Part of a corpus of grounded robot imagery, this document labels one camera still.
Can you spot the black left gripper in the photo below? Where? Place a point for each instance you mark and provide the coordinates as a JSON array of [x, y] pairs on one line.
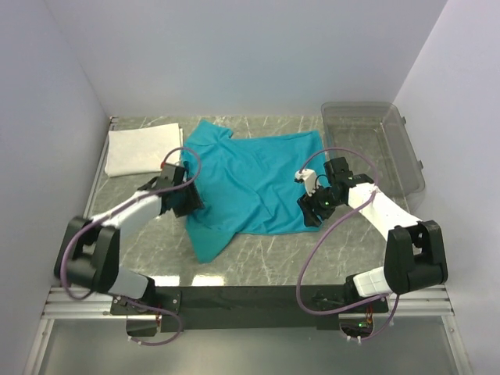
[[187, 201]]

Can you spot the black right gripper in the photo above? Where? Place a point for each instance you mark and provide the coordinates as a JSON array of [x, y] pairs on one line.
[[311, 211]]

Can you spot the teal t shirt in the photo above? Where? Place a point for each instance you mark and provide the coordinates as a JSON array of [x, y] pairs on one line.
[[246, 185]]

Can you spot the clear plastic bin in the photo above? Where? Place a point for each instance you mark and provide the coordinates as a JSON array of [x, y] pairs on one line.
[[376, 130]]

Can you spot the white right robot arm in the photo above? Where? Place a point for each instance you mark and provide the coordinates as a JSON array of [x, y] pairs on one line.
[[414, 256]]

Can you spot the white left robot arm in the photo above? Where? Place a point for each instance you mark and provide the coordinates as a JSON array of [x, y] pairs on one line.
[[89, 258]]

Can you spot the folded white t shirt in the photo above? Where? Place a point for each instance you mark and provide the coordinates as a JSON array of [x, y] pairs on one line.
[[140, 151]]

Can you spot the black base crossbar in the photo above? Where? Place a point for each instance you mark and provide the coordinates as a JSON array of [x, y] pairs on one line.
[[267, 318]]

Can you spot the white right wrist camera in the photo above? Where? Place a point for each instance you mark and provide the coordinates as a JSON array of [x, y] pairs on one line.
[[308, 178]]

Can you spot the aluminium frame rail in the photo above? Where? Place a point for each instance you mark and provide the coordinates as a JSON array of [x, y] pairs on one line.
[[432, 301]]

